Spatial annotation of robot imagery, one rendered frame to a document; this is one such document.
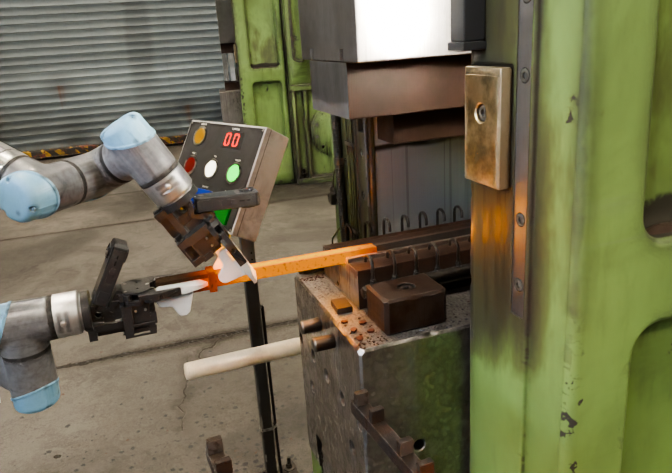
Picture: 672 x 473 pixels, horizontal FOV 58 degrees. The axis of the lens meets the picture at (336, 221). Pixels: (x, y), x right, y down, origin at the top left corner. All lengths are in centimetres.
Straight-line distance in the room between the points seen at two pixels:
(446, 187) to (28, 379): 95
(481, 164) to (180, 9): 821
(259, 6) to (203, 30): 311
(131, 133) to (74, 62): 797
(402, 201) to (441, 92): 38
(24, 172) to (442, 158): 89
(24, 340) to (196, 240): 31
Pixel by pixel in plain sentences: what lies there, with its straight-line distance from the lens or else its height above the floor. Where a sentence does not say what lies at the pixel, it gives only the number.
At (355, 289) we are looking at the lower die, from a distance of 116.
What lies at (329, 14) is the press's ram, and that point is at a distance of 111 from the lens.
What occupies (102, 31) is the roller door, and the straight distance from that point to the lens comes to 897.
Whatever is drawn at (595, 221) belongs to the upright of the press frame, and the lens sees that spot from 83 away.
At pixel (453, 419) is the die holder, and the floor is 73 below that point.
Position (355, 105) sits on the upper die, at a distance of 106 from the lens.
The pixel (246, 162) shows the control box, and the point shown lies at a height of 112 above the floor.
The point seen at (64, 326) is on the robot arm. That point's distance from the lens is 111.
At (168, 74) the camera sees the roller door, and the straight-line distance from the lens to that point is 899.
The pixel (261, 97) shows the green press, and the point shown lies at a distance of 599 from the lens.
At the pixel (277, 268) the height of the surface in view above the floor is 100.
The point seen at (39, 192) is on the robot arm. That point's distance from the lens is 99.
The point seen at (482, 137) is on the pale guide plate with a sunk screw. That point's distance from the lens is 92.
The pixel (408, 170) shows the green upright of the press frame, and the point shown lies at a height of 110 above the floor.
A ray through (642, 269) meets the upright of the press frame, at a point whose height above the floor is 109.
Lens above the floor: 142
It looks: 17 degrees down
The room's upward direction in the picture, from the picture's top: 4 degrees counter-clockwise
